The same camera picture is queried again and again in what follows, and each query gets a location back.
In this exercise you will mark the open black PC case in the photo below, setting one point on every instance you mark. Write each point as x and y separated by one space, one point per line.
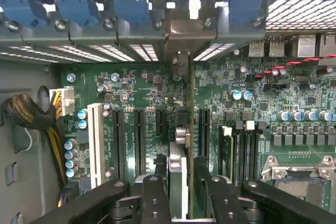
26 77

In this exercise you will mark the white PCI slot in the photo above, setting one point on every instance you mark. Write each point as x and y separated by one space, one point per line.
95 142

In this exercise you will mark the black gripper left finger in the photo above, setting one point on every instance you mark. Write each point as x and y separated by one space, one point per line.
155 200

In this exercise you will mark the white power connector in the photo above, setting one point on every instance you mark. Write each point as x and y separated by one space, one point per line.
65 100

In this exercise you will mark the blue slot latch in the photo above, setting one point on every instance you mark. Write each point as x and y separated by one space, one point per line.
131 1
13 3
73 1
246 1

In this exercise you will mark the short black expansion slot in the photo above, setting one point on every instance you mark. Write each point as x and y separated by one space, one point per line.
161 121

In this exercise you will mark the black RAM slot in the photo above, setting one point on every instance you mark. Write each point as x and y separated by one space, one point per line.
240 155
252 155

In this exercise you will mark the CPU socket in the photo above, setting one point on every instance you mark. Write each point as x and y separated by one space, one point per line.
302 179

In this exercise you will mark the green motherboard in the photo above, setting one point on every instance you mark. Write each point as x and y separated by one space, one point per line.
136 87

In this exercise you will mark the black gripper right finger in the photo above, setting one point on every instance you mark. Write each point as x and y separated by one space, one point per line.
223 200

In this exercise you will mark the silver rear port block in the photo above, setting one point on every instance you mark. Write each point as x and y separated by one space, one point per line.
277 48
256 48
307 47
328 45

